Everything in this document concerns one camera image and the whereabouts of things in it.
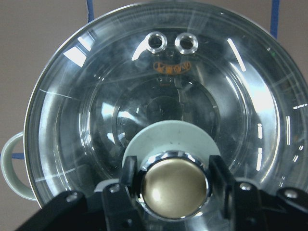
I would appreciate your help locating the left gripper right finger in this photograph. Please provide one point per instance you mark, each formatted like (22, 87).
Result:
(238, 201)

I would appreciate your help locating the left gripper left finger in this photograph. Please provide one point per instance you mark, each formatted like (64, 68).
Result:
(120, 212)

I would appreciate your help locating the glass pot lid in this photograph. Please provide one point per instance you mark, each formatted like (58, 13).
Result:
(167, 60)

